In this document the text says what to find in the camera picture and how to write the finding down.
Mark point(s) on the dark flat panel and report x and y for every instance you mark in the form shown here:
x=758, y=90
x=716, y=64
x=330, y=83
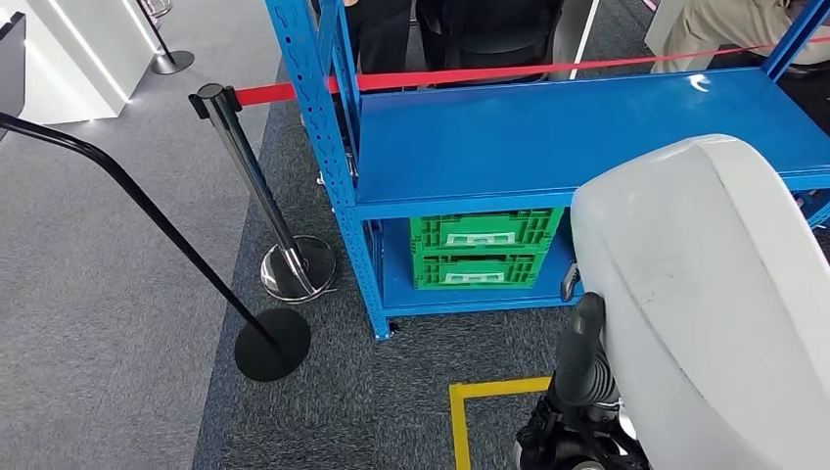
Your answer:
x=12, y=65

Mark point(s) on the red barrier belt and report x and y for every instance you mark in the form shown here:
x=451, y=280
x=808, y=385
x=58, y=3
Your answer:
x=454, y=74

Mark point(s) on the silver and black right robot arm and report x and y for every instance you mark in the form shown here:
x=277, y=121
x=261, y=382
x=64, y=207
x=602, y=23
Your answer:
x=583, y=386

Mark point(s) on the black straight stanchion with base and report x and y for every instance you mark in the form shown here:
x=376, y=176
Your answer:
x=172, y=61

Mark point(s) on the person in beige trousers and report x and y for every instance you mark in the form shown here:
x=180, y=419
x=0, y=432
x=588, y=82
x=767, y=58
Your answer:
x=713, y=26

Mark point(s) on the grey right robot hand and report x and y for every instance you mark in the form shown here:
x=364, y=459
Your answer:
x=583, y=331

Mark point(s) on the chrome stool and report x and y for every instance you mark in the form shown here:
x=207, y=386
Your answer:
x=157, y=6

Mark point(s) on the yellow floor tape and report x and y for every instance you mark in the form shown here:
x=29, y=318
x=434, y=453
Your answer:
x=459, y=428

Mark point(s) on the white desk frame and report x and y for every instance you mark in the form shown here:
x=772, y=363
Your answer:
x=582, y=39

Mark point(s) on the white plastic shell part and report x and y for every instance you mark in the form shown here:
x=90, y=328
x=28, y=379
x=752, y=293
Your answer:
x=700, y=292

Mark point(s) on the white counter block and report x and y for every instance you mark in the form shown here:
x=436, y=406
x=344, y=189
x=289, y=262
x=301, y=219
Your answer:
x=71, y=58

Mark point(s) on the blue metal shelf rack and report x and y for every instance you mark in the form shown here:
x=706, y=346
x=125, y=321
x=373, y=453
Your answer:
x=519, y=130

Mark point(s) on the green folded plastic crate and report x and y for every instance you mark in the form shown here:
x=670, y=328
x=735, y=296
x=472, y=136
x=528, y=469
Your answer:
x=486, y=227
x=480, y=269

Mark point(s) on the black curved stanchion pole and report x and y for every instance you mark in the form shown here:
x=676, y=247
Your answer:
x=272, y=347

